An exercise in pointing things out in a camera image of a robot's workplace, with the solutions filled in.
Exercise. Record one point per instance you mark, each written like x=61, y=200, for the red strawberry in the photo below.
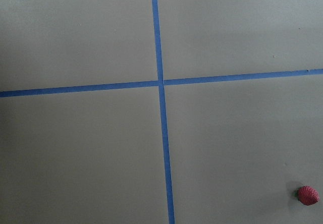
x=307, y=195

